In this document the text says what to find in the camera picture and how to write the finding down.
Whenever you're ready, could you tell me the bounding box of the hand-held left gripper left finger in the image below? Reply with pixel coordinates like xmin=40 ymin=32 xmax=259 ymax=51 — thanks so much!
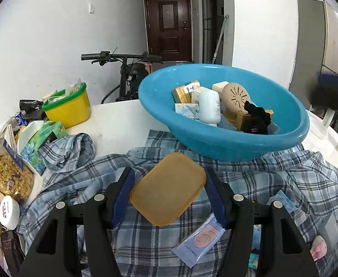
xmin=17 ymin=167 xmax=136 ymax=277

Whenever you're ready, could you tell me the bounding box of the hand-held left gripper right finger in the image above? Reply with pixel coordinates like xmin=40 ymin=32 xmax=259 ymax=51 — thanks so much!
xmin=205 ymin=169 xmax=319 ymax=277

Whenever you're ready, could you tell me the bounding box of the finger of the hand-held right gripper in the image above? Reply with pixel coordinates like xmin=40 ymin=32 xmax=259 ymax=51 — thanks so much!
xmin=310 ymin=73 xmax=338 ymax=112

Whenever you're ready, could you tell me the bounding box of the tan plastic box lid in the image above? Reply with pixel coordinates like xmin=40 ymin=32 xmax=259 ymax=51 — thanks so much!
xmin=129 ymin=152 xmax=207 ymax=227

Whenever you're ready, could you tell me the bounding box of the blue plastic basin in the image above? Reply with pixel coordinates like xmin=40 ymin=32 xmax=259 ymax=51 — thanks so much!
xmin=138 ymin=64 xmax=310 ymax=162

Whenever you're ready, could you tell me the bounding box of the pale green pump bottle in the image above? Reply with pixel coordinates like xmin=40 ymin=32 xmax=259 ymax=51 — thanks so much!
xmin=323 ymin=107 xmax=336 ymax=127

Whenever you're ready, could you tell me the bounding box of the blue plaid shirt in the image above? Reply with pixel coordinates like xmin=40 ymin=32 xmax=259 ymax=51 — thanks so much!
xmin=16 ymin=130 xmax=338 ymax=277

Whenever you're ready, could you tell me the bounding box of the blue sachet with pink print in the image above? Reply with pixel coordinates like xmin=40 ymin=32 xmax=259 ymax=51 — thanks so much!
xmin=171 ymin=215 xmax=225 ymax=268

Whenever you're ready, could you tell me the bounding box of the grey tall cabinet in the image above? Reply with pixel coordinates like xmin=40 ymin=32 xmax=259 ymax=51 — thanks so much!
xmin=288 ymin=0 xmax=338 ymax=93

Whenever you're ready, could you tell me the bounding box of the light blue wipes packet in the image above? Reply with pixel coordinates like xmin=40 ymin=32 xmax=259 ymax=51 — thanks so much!
xmin=267 ymin=190 xmax=296 ymax=217

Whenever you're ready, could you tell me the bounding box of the teal small packet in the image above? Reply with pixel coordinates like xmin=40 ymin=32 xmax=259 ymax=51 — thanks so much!
xmin=248 ymin=252 xmax=260 ymax=269

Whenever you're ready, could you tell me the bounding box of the black hair scrunchie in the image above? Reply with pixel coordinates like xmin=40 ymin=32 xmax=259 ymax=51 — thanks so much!
xmin=242 ymin=101 xmax=272 ymax=135

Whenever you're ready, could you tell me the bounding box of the amber small box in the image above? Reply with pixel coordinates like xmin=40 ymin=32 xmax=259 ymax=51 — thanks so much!
xmin=225 ymin=109 xmax=274 ymax=131

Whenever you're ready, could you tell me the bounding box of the white plastic bottle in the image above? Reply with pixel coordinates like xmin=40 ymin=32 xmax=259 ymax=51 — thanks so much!
xmin=198 ymin=90 xmax=222 ymax=126

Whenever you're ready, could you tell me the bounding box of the blue white small carton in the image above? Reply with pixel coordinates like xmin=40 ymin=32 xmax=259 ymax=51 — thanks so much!
xmin=175 ymin=103 xmax=201 ymax=121

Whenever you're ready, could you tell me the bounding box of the tan round perforated case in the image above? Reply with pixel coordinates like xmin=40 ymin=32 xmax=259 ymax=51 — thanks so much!
xmin=221 ymin=82 xmax=251 ymax=113

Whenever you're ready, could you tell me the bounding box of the green tissue box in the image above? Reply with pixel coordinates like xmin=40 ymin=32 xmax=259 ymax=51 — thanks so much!
xmin=20 ymin=120 xmax=68 ymax=176

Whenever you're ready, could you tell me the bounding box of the yellow tub with green rim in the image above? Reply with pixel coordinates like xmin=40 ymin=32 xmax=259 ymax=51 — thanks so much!
xmin=41 ymin=82 xmax=91 ymax=129

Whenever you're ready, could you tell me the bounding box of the yellow small carton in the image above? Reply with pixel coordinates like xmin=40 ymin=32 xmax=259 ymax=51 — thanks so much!
xmin=171 ymin=80 xmax=202 ymax=104

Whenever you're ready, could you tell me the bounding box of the white dish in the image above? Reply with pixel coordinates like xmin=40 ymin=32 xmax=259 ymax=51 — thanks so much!
xmin=16 ymin=120 xmax=45 ymax=153

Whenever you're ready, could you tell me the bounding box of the clear jar of cereal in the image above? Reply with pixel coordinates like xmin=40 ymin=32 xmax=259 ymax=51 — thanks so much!
xmin=0 ymin=120 xmax=35 ymax=202

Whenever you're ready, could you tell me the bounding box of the black bicycle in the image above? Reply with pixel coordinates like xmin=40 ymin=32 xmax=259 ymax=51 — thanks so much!
xmin=81 ymin=51 xmax=164 ymax=104

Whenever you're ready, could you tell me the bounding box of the blue white snack packet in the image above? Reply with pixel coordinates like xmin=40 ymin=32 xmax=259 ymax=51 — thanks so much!
xmin=13 ymin=112 xmax=28 ymax=127

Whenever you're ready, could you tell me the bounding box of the black plastic bag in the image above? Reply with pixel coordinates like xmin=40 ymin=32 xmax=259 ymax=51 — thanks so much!
xmin=19 ymin=99 xmax=44 ymax=122

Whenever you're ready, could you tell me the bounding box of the black framed glass door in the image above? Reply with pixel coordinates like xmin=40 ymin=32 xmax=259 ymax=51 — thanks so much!
xmin=200 ymin=0 xmax=233 ymax=65

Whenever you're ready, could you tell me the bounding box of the dark red door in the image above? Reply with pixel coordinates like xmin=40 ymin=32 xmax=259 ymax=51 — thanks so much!
xmin=144 ymin=0 xmax=193 ymax=62

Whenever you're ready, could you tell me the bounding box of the pink white bunny hair tie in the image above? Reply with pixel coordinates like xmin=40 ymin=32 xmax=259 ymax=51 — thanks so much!
xmin=310 ymin=235 xmax=328 ymax=262

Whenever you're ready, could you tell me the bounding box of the black strap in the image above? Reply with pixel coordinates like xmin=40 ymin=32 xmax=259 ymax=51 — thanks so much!
xmin=0 ymin=231 xmax=25 ymax=277

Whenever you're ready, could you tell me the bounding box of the mop with pale handle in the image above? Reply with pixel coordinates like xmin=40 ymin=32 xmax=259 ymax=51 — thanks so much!
xmin=211 ymin=14 xmax=230 ymax=64

